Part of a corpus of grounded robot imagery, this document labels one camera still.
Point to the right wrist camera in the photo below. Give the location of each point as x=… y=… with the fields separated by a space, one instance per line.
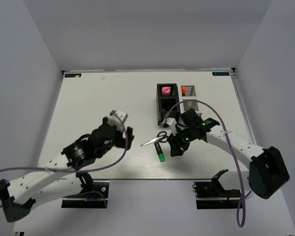
x=171 y=124

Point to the black mesh organizer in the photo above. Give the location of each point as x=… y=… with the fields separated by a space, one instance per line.
x=165 y=103

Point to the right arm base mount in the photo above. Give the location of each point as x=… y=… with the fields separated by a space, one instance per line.
x=211 y=195

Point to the white mesh organizer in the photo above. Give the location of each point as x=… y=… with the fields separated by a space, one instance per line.
x=189 y=101

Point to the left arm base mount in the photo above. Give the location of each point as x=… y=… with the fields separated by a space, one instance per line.
x=92 y=193

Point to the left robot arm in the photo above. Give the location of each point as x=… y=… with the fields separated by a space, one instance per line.
x=65 y=174

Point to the black handled scissors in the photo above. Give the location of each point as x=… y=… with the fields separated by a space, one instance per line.
x=161 y=137

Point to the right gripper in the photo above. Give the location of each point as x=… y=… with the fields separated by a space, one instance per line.
x=175 y=150

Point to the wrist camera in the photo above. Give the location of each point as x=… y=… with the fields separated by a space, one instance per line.
x=117 y=118
x=171 y=124

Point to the green highlighter marker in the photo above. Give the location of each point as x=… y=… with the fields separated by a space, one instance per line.
x=160 y=153

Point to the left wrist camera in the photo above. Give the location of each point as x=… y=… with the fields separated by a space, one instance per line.
x=117 y=118

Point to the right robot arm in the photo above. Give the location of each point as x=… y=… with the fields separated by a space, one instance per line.
x=266 y=170

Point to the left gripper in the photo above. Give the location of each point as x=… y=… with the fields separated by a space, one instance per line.
x=121 y=143

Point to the pink eraser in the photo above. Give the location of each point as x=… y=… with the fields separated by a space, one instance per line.
x=166 y=91

